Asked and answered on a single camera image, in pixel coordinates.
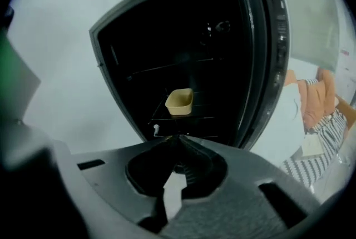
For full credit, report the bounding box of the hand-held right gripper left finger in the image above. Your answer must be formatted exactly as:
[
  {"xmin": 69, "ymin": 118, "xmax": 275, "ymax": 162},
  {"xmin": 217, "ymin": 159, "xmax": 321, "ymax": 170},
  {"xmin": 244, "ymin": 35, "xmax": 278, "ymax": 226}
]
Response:
[{"xmin": 52, "ymin": 135, "xmax": 182, "ymax": 239}]

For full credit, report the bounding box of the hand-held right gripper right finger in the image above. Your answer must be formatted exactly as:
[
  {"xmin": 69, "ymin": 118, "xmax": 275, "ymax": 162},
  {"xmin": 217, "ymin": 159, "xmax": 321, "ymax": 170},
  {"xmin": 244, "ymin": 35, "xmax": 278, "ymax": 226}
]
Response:
[{"xmin": 161, "ymin": 135, "xmax": 321, "ymax": 239}]

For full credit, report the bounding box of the beige plastic container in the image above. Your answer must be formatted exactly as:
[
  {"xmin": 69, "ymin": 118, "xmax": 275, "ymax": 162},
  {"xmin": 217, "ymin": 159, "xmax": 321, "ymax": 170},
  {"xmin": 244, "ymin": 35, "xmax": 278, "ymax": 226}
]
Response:
[{"xmin": 165, "ymin": 88, "xmax": 194, "ymax": 116}]

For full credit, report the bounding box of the black mini fridge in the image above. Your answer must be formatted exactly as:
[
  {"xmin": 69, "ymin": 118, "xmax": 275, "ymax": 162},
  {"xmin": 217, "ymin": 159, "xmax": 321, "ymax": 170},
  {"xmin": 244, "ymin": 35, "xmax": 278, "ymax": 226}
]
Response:
[{"xmin": 88, "ymin": 0, "xmax": 291, "ymax": 150}]

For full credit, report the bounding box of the white cloth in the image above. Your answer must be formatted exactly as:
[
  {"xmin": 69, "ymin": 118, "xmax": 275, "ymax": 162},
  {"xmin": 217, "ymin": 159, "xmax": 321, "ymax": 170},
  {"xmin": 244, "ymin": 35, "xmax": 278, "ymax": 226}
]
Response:
[{"xmin": 249, "ymin": 84, "xmax": 307, "ymax": 168}]

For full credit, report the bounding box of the black white striped blanket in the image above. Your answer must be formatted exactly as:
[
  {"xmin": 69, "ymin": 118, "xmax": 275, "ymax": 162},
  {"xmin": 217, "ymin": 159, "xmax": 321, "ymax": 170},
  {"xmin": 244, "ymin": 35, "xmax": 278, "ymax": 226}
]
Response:
[{"xmin": 280, "ymin": 106, "xmax": 349, "ymax": 186}]

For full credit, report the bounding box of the orange cushion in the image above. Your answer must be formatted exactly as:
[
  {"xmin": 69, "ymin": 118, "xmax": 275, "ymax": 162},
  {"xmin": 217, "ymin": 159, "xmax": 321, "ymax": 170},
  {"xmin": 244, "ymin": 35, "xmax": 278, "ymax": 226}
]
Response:
[
  {"xmin": 284, "ymin": 69, "xmax": 325, "ymax": 130},
  {"xmin": 318, "ymin": 66, "xmax": 339, "ymax": 117}
]

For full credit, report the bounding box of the white window curtain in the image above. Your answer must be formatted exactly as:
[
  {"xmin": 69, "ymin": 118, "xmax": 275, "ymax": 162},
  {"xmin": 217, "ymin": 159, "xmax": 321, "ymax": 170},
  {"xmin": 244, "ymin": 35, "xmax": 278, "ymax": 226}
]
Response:
[{"xmin": 274, "ymin": 0, "xmax": 346, "ymax": 72}]

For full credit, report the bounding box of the black wire fridge shelf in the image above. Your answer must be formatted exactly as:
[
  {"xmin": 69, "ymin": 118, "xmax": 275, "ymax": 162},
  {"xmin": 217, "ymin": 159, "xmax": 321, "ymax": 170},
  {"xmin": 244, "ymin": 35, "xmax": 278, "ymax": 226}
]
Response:
[{"xmin": 149, "ymin": 89, "xmax": 221, "ymax": 125}]

